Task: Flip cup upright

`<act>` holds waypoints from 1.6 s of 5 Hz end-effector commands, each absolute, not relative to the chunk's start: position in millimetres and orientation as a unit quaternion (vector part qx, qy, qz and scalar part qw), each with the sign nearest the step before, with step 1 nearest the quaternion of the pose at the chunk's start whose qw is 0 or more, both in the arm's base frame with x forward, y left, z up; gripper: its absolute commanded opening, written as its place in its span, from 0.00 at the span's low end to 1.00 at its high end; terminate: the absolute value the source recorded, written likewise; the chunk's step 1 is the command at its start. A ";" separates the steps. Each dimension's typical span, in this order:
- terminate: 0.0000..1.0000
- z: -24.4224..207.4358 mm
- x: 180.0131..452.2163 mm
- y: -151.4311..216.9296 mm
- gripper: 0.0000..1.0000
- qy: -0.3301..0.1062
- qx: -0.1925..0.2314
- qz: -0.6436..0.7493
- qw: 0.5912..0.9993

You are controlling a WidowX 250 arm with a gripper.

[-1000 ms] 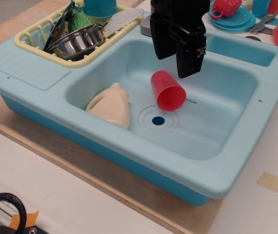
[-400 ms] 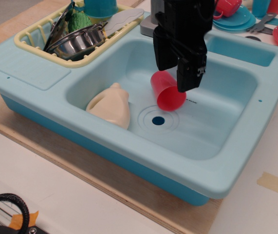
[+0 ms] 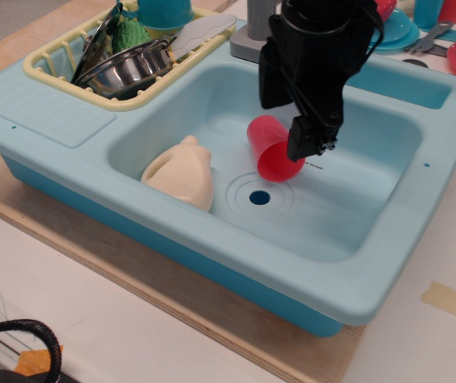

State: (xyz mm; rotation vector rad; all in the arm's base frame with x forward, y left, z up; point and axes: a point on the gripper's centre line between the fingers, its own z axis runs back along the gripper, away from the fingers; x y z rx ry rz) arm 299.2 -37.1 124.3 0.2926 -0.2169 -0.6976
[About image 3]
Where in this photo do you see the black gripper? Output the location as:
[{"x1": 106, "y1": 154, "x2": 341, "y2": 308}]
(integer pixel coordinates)
[{"x1": 259, "y1": 1, "x2": 383, "y2": 162}]

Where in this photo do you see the red plastic cup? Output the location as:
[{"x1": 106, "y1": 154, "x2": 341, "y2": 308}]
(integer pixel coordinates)
[{"x1": 247, "y1": 115, "x2": 305, "y2": 183}]

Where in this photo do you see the teal cup in rack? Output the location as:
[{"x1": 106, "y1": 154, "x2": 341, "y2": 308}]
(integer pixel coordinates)
[{"x1": 121, "y1": 0, "x2": 194, "y2": 30}]

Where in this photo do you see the grey toy faucet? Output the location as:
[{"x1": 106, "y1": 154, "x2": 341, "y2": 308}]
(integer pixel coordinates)
[{"x1": 230, "y1": 0, "x2": 279, "y2": 63}]

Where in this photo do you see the cream toy detergent bottle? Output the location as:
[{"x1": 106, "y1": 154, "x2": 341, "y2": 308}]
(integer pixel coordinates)
[{"x1": 141, "y1": 136, "x2": 213, "y2": 211}]

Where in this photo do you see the grey toy knife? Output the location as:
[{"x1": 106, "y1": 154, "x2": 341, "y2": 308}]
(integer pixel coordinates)
[{"x1": 170, "y1": 14, "x2": 236, "y2": 61}]

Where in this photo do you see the teal plate stack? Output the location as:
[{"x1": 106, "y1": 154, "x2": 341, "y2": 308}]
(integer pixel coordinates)
[{"x1": 375, "y1": 9, "x2": 420, "y2": 54}]

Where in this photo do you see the light blue toy sink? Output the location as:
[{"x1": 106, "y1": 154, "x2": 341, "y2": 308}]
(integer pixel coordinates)
[{"x1": 0, "y1": 42, "x2": 456, "y2": 336}]

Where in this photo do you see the red toy mug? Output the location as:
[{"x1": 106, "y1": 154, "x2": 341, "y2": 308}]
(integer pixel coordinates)
[{"x1": 375, "y1": 0, "x2": 397, "y2": 22}]

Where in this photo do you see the grey toy fork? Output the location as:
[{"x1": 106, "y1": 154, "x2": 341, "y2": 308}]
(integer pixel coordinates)
[{"x1": 405, "y1": 21, "x2": 454, "y2": 57}]

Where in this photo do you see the teal tumbler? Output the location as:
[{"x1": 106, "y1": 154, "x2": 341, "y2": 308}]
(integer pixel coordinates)
[{"x1": 413, "y1": 0, "x2": 444, "y2": 29}]

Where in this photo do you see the stainless steel pot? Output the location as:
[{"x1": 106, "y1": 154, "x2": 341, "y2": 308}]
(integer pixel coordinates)
[{"x1": 73, "y1": 34, "x2": 176, "y2": 101}]

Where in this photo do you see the green toy vegetable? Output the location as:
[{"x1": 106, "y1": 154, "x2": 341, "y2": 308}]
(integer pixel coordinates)
[{"x1": 111, "y1": 19, "x2": 152, "y2": 54}]

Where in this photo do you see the red tumbler background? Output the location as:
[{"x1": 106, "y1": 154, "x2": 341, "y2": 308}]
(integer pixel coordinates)
[{"x1": 438, "y1": 0, "x2": 456, "y2": 24}]

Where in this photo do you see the yellow dish rack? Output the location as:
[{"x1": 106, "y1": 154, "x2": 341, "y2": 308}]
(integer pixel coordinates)
[{"x1": 22, "y1": 10, "x2": 236, "y2": 112}]

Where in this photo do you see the steel pot lid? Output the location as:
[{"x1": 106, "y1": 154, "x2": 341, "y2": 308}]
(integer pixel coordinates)
[{"x1": 71, "y1": 2, "x2": 123, "y2": 85}]

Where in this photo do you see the plywood board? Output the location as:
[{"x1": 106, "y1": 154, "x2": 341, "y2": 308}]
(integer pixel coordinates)
[{"x1": 0, "y1": 0, "x2": 368, "y2": 383}]

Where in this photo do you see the beige masking tape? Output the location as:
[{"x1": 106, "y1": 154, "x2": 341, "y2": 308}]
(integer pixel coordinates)
[{"x1": 421, "y1": 282, "x2": 456, "y2": 316}]

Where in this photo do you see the orange tape piece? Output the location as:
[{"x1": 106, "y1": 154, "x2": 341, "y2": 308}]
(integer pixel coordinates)
[{"x1": 14, "y1": 349, "x2": 51, "y2": 377}]

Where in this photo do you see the black braided cable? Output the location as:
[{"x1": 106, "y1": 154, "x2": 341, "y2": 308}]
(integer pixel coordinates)
[{"x1": 0, "y1": 318, "x2": 62, "y2": 383}]

